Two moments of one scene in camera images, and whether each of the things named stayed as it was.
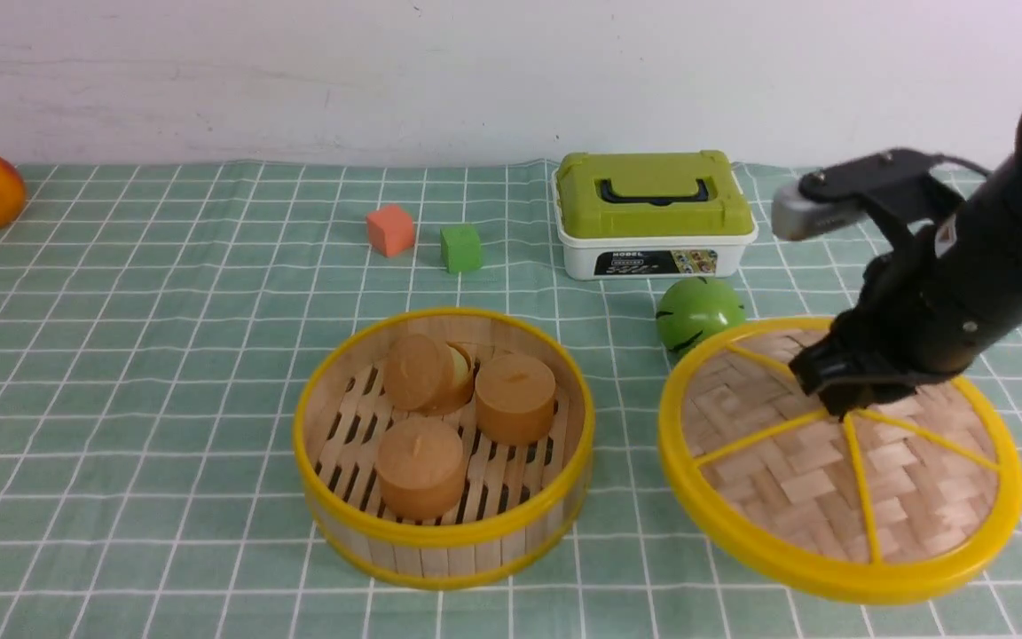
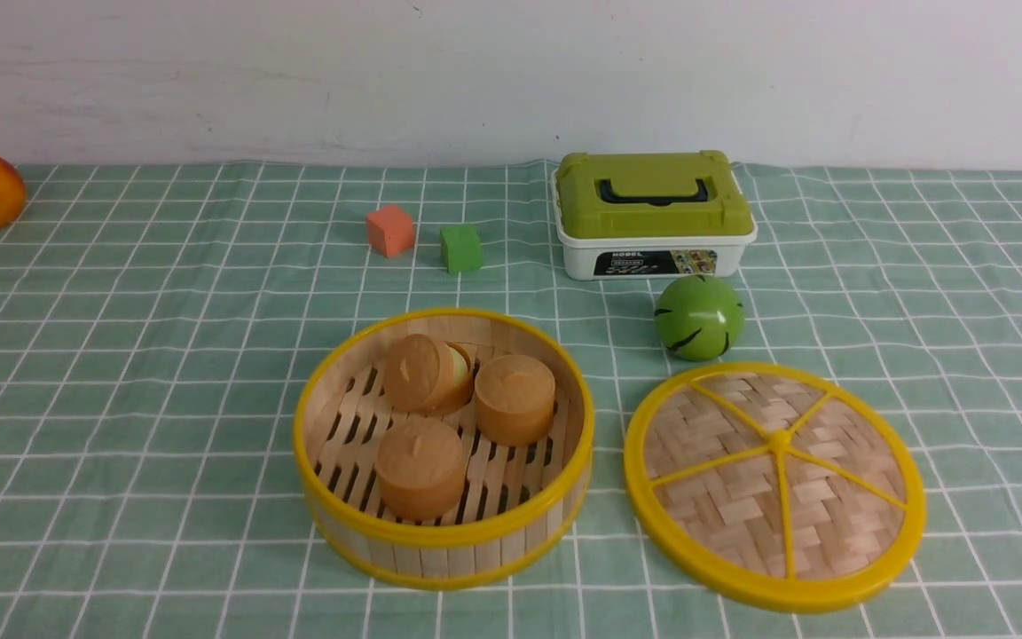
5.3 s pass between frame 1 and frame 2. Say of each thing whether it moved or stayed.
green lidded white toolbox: stayed
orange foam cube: stayed
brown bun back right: stayed
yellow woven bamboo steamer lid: moved
